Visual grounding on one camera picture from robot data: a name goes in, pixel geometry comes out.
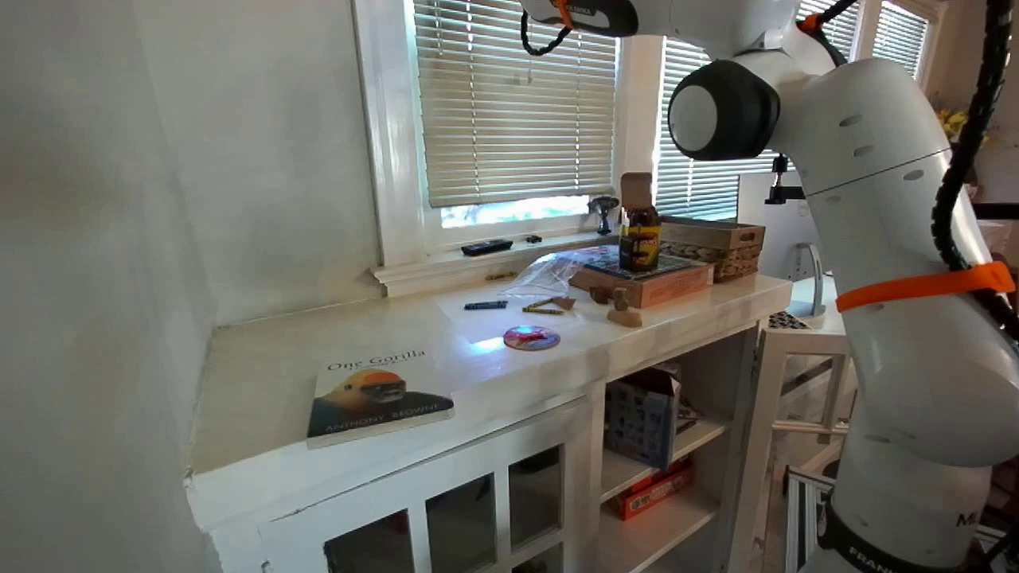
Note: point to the white slatted window blinds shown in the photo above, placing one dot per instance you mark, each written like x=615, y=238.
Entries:
x=700, y=177
x=510, y=107

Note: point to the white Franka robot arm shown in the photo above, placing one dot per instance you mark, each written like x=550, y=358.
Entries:
x=933, y=370

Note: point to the white framed window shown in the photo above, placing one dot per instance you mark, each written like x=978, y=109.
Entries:
x=400, y=160

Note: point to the black marker pen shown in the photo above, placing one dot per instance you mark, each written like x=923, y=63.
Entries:
x=486, y=304

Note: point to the clear plastic bag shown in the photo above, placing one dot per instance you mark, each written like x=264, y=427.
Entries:
x=544, y=277

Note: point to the wooden triangle pieces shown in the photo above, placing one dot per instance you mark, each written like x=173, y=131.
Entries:
x=550, y=308

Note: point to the black remote control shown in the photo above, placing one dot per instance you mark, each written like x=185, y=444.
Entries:
x=486, y=245

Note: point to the colourful round disc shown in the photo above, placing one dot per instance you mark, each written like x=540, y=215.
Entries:
x=529, y=338

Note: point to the small wooden figure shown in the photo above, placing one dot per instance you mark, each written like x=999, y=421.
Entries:
x=624, y=313

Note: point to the small black stand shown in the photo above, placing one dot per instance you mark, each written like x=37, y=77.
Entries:
x=602, y=212

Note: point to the yellow green crayon box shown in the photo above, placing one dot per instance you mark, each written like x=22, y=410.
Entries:
x=644, y=242

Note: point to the reddish wooden box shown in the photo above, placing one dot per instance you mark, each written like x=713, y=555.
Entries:
x=658, y=289

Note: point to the book with bird cover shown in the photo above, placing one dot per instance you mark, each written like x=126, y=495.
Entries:
x=370, y=400

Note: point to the blue plastic crate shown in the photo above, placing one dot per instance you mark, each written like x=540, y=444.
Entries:
x=637, y=425

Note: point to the white cabinet with glass doors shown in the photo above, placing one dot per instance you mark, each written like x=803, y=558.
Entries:
x=423, y=479

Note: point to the stacked wooden crates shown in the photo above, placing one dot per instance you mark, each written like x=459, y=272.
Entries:
x=733, y=251

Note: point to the red cardboard box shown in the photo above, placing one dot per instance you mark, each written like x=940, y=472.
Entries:
x=650, y=493

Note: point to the white computer monitor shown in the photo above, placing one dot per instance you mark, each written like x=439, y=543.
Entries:
x=775, y=241

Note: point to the green framed panel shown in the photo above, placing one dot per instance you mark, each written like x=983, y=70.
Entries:
x=807, y=521

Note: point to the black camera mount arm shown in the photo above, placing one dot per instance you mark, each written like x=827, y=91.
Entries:
x=784, y=191

